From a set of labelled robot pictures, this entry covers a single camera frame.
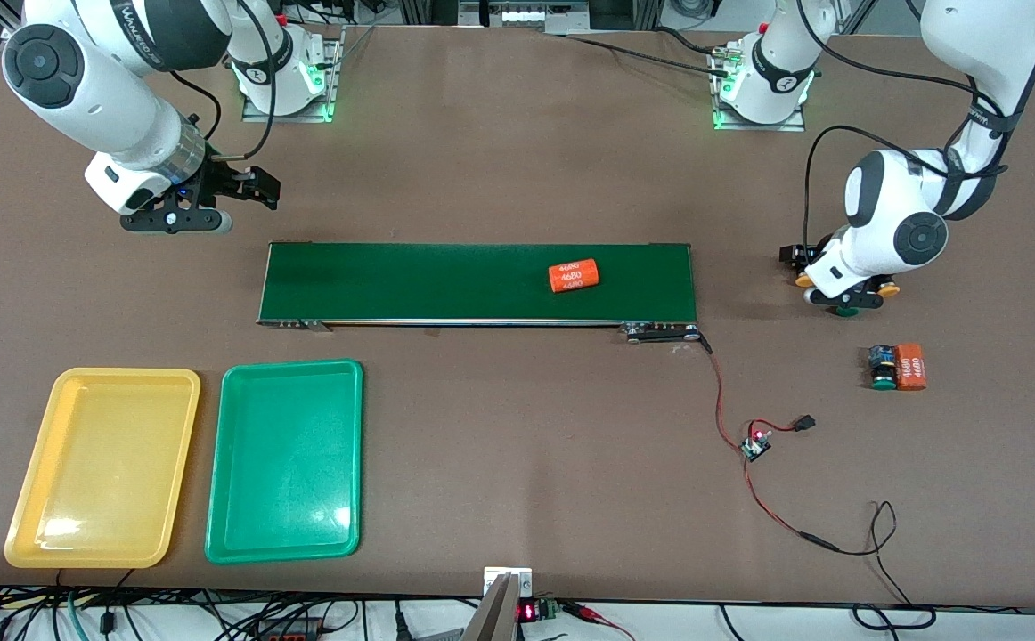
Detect green conveyor belt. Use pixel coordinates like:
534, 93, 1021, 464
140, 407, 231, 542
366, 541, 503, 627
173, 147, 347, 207
256, 240, 705, 345

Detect green plastic tray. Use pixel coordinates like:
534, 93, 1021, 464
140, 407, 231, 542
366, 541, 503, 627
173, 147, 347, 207
204, 359, 364, 565

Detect yellow plastic tray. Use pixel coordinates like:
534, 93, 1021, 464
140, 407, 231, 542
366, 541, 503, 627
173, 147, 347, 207
4, 367, 202, 569

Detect grey control box with lights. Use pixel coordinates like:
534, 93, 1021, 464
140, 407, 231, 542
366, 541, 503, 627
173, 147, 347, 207
459, 0, 591, 36

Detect red clip lead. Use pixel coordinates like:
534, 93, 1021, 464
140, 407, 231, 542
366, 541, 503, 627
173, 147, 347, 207
560, 601, 636, 641

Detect black power strip red switches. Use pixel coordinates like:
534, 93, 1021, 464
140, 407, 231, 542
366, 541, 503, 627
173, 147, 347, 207
255, 617, 324, 641

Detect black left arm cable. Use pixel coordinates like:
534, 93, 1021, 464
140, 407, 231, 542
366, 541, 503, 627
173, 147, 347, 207
794, 0, 1035, 261

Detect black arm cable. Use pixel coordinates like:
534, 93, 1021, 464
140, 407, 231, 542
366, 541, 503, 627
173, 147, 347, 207
167, 0, 279, 164
794, 0, 1035, 261

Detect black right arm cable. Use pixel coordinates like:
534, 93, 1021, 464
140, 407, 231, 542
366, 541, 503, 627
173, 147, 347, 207
167, 0, 279, 164

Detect right arm aluminium base plate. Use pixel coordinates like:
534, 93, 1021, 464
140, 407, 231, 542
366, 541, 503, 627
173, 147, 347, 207
242, 27, 346, 124

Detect left arm aluminium base plate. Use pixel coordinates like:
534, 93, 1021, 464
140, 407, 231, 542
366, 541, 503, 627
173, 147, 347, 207
711, 45, 808, 133

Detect red black power wire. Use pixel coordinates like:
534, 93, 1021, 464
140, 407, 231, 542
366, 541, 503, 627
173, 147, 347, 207
700, 331, 915, 606

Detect black base cable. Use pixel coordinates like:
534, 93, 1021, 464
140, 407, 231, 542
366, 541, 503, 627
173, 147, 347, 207
562, 25, 734, 79

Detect black cable bundle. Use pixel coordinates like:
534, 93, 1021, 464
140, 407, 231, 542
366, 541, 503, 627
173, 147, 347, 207
0, 583, 483, 641

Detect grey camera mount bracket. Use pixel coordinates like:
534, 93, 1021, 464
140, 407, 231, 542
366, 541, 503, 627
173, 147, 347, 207
461, 567, 534, 641

